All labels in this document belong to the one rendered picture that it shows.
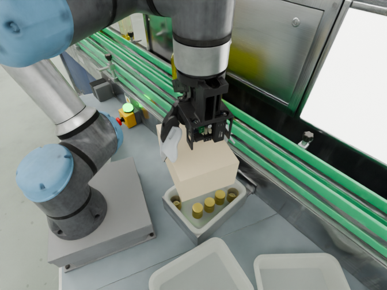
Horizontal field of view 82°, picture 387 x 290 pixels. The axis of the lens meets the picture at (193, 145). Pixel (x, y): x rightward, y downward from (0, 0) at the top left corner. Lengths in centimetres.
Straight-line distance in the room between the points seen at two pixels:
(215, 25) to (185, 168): 25
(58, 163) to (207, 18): 42
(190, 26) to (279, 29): 50
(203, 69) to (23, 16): 18
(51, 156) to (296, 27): 68
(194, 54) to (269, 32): 50
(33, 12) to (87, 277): 68
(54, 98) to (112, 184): 32
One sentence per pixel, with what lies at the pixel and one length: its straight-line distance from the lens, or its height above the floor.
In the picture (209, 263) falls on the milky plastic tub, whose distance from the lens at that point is 73.
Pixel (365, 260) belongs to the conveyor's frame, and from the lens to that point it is 76.
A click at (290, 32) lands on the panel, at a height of 122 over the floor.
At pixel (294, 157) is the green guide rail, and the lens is 77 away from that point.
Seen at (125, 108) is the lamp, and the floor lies 85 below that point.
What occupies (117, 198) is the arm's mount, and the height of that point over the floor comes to 85.
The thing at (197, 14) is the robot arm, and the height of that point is 138.
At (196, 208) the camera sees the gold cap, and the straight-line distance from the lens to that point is 72.
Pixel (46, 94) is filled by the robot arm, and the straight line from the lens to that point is 59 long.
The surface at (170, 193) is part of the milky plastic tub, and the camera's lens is 73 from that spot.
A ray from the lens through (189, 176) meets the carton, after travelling 41.
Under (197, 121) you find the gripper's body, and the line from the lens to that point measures 34.
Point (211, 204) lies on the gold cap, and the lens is 73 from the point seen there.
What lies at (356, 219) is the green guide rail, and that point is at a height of 94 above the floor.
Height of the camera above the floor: 146
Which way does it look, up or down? 47 degrees down
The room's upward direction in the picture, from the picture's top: straight up
